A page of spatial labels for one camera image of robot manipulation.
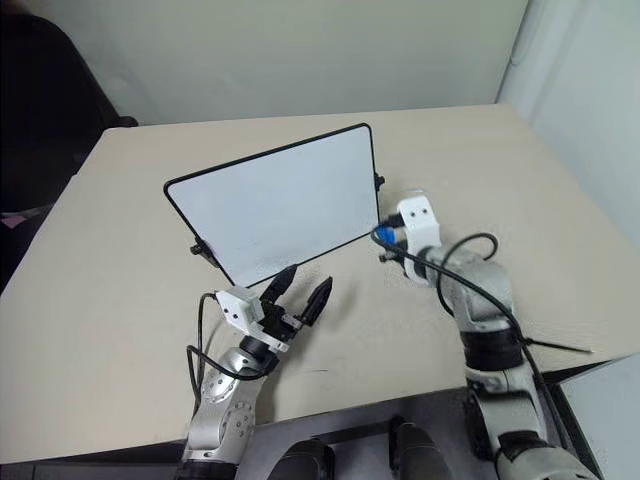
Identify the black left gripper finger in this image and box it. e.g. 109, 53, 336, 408
259, 264, 298, 304
298, 275, 334, 329

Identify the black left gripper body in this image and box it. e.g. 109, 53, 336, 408
259, 298, 307, 344

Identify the black framed whiteboard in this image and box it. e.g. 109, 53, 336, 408
163, 123, 386, 289

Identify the black zip tie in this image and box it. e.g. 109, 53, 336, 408
519, 338, 595, 355

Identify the dark rounded shape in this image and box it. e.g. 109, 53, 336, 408
389, 415, 455, 480

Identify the black chair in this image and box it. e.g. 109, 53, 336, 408
0, 13, 139, 214

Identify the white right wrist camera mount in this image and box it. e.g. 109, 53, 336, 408
397, 196, 442, 287

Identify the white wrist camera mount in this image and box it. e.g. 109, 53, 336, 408
397, 196, 442, 287
217, 286, 291, 352

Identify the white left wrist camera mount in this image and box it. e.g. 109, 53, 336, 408
217, 286, 291, 352

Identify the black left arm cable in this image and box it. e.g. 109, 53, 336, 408
185, 291, 274, 404

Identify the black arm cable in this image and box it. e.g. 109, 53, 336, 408
370, 227, 569, 451
185, 291, 274, 404

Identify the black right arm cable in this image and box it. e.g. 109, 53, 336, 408
370, 227, 569, 451

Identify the white wall conduit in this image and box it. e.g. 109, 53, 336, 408
508, 0, 533, 67

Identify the white panel with black frame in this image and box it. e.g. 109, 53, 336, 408
549, 356, 640, 480

